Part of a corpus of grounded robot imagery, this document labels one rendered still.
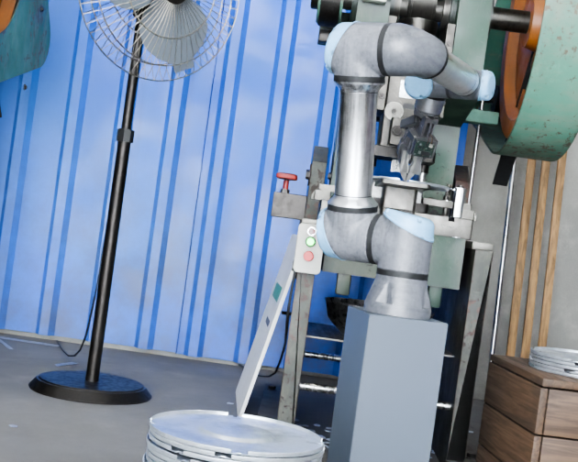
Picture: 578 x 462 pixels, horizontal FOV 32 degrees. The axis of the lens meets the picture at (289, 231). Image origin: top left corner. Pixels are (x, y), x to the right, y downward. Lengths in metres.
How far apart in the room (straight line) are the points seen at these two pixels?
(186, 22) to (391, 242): 1.27
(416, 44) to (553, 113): 0.80
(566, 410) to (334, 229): 0.67
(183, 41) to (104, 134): 1.11
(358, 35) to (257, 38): 2.07
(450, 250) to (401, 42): 0.86
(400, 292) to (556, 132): 0.94
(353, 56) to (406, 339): 0.63
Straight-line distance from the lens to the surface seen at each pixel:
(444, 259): 2.86
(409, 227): 2.21
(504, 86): 3.42
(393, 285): 2.21
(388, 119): 3.02
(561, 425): 2.40
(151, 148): 4.25
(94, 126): 4.30
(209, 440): 1.61
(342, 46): 2.23
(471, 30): 3.04
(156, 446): 1.62
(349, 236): 2.26
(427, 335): 2.20
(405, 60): 2.19
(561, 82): 2.85
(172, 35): 3.27
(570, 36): 2.82
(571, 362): 2.55
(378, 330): 2.17
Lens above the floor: 0.61
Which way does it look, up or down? level
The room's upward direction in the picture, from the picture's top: 8 degrees clockwise
